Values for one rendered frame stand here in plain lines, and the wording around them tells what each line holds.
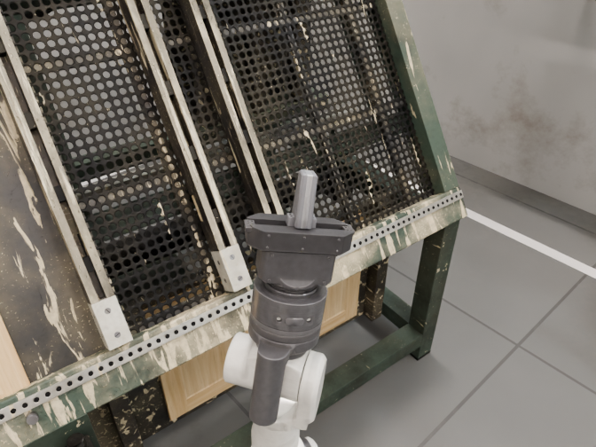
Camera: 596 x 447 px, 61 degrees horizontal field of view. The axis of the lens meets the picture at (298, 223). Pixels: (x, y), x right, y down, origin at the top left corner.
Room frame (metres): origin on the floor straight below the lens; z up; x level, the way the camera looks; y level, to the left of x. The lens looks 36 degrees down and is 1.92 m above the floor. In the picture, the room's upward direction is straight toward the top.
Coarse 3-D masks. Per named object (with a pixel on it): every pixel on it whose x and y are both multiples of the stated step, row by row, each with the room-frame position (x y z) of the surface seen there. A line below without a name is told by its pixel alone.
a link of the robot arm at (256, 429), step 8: (256, 432) 0.42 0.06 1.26; (264, 432) 0.40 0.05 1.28; (272, 432) 0.40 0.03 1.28; (280, 432) 0.40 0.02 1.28; (288, 432) 0.41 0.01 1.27; (296, 432) 0.43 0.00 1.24; (256, 440) 0.42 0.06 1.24; (264, 440) 0.41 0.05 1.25; (272, 440) 0.40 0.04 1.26; (280, 440) 0.40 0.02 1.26; (288, 440) 0.41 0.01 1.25; (296, 440) 0.42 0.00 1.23
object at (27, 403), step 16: (432, 208) 1.54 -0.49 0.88; (400, 224) 1.44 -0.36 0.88; (368, 240) 1.35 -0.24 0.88; (336, 256) 1.27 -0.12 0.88; (224, 304) 1.04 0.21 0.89; (240, 304) 1.06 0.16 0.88; (192, 320) 0.98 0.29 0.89; (208, 320) 0.99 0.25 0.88; (160, 336) 0.92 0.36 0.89; (176, 336) 0.94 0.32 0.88; (128, 352) 0.87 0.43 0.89; (144, 352) 0.88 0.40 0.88; (96, 368) 0.82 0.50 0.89; (112, 368) 0.83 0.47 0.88; (64, 384) 0.77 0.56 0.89; (80, 384) 0.78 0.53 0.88; (32, 400) 0.73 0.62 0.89; (48, 400) 0.74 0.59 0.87; (0, 416) 0.69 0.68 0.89; (16, 416) 0.70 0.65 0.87
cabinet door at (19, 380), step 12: (0, 324) 0.84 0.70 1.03; (0, 336) 0.82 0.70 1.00; (0, 348) 0.81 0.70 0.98; (12, 348) 0.81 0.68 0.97; (0, 360) 0.79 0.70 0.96; (12, 360) 0.80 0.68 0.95; (0, 372) 0.77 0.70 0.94; (12, 372) 0.78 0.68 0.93; (24, 372) 0.78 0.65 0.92; (0, 384) 0.75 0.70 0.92; (12, 384) 0.76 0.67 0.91; (24, 384) 0.77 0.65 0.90; (0, 396) 0.73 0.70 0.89
